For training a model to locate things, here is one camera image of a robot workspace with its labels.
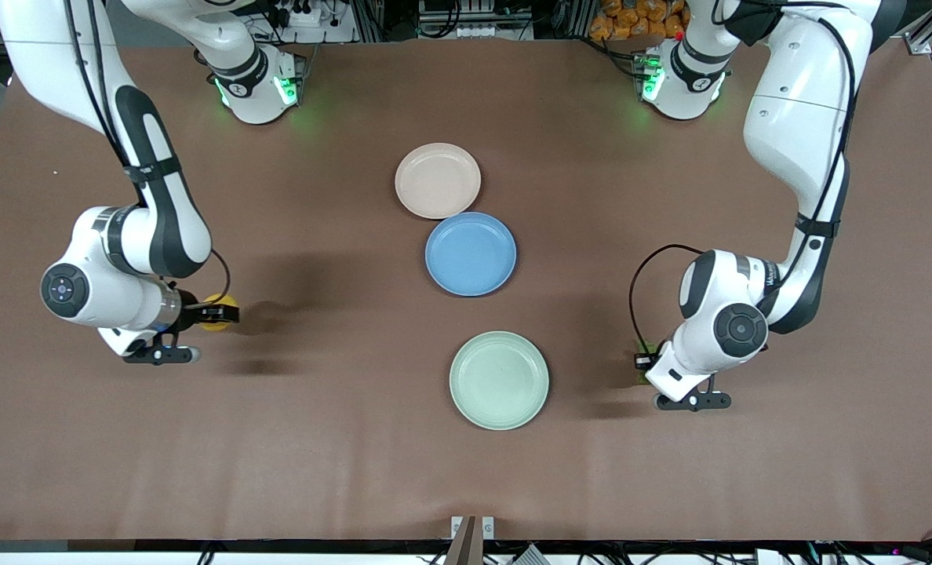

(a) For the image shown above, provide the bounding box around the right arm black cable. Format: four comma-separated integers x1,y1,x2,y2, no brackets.
64,0,232,311

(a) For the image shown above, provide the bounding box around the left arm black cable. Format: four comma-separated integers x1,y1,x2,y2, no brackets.
628,16,857,362

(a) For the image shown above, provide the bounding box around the metal table edge bracket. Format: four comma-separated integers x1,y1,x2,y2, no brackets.
450,515,495,565

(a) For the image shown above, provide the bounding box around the yellow lemon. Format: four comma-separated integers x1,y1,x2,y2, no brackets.
202,293,240,333

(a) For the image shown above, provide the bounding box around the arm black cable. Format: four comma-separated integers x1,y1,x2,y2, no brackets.
64,0,232,311
628,16,857,362

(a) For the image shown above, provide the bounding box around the white power strip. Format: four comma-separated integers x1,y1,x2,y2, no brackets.
417,0,533,38

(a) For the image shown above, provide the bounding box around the blue plate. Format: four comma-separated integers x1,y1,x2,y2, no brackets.
424,212,518,298

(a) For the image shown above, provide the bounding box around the pale pink plate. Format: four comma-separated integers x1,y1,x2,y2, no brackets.
394,142,482,221

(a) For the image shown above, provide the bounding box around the pale green plate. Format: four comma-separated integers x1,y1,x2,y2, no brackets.
449,330,550,432

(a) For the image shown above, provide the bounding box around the orange fruit pile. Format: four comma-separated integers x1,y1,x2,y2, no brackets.
590,0,688,42

